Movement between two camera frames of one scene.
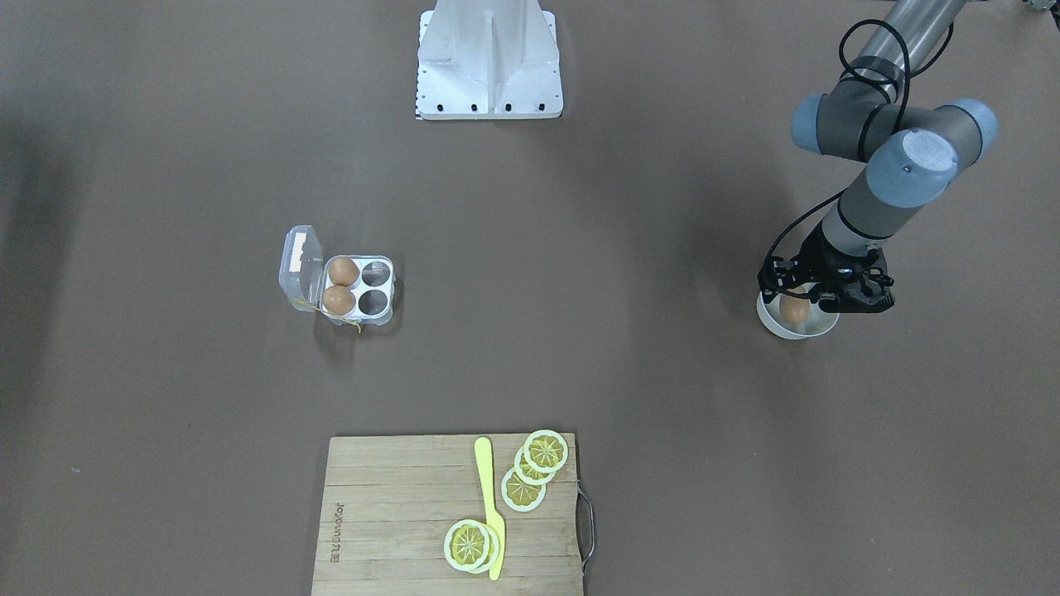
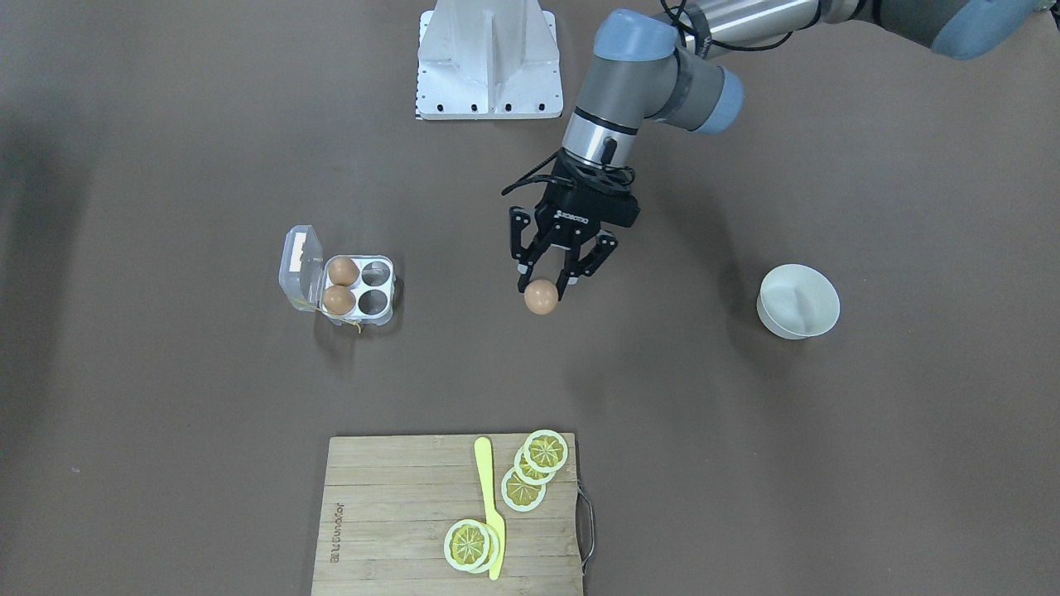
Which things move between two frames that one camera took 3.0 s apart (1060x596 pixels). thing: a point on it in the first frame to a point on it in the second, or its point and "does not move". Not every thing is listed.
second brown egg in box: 339,300 does not move
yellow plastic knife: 483,457 does not move
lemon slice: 546,450 does not move
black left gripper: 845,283 to 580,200
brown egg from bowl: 794,310 to 541,296
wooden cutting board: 386,503 does not move
